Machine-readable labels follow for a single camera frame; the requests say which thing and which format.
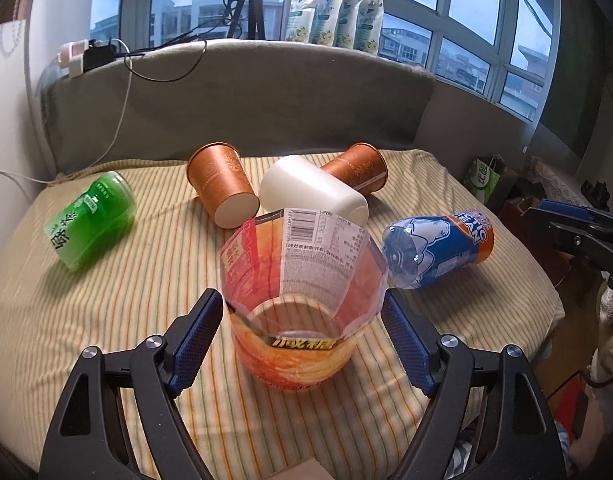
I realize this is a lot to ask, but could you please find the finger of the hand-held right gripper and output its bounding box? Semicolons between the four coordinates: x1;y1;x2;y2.
523;198;608;227
549;221;613;283

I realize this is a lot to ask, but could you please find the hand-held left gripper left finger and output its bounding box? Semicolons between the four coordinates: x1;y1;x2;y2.
39;287;224;480

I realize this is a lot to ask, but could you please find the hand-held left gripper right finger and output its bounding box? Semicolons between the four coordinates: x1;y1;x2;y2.
383;289;568;480

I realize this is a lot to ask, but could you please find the orange clear plastic cup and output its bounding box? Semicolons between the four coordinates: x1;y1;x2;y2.
219;206;389;395

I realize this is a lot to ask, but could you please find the blue label plastic cup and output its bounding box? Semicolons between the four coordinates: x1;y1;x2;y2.
381;208;495;290

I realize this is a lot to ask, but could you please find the green clear plastic cup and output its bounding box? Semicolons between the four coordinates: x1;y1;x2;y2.
43;170;137;272

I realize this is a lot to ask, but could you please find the brown paper cup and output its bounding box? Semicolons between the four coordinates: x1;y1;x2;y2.
321;142;390;196
186;142;260;229

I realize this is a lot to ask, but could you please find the white plastic cup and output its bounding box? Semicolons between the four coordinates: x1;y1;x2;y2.
259;155;370;226

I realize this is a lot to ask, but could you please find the brown cardboard box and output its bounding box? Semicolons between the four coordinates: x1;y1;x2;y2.
487;170;550;228

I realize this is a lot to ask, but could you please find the white cloth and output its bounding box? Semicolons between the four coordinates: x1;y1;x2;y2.
591;280;613;388

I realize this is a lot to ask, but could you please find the green shopping bag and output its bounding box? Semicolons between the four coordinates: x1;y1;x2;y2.
461;155;508;206

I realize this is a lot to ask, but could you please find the striped yellow blanket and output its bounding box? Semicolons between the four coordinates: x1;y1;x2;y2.
0;147;567;480

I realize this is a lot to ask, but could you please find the grey padded headboard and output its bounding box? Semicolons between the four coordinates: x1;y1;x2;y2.
39;39;436;177

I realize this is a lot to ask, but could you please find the floral refill pouch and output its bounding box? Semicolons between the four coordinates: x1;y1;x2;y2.
334;0;371;50
354;0;386;54
285;0;327;42
309;0;348;46

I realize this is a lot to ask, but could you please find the black charger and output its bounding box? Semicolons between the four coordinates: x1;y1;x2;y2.
83;42;116;72

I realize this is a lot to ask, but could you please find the white power strip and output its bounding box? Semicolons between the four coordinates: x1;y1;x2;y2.
56;39;94;79

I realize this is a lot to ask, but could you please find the black tripod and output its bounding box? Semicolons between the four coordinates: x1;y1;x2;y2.
225;0;266;41

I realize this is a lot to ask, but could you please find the white cable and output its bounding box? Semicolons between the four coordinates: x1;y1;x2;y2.
0;37;133;184

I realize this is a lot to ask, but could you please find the black cable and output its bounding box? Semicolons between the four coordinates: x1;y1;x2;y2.
115;0;237;82

